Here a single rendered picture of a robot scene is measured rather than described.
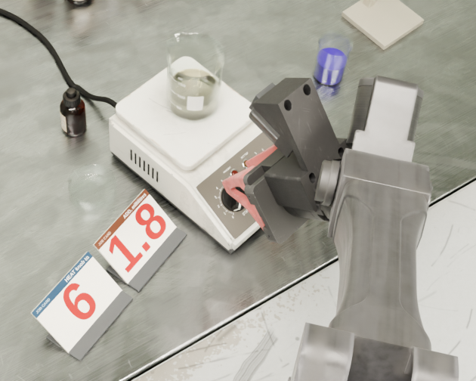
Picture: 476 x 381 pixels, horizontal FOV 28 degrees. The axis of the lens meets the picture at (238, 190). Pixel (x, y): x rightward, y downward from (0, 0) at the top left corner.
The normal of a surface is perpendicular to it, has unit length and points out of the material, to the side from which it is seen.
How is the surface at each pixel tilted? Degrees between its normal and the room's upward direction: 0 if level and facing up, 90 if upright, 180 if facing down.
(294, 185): 90
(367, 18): 0
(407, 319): 23
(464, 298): 0
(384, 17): 0
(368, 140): 32
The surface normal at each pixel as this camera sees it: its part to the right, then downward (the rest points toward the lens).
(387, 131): -0.04, -0.05
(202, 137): 0.08, -0.56
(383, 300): 0.16, -0.83
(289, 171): -0.40, -0.81
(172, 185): -0.67, 0.58
